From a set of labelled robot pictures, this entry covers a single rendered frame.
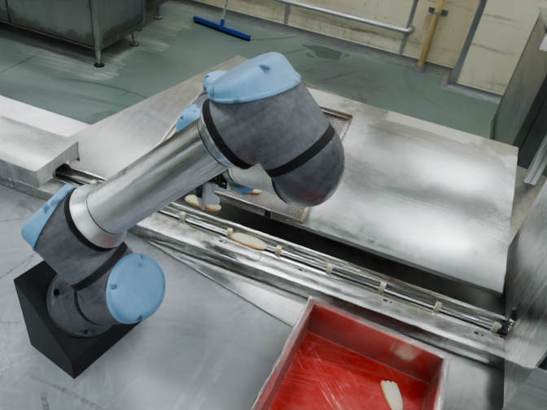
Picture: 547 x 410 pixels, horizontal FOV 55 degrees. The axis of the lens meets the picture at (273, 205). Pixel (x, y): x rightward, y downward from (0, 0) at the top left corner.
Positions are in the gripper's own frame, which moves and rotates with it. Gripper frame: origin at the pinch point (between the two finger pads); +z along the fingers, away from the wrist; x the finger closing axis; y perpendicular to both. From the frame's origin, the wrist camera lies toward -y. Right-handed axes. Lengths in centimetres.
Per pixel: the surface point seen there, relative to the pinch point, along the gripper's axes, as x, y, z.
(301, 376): -30, 39, 12
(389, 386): -25, 57, 11
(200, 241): -6.8, 2.7, 7.8
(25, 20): 203, -243, 71
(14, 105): 28, -87, 12
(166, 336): -33.7, 8.1, 12.1
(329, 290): -7.7, 37.9, 7.7
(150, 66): 232, -156, 93
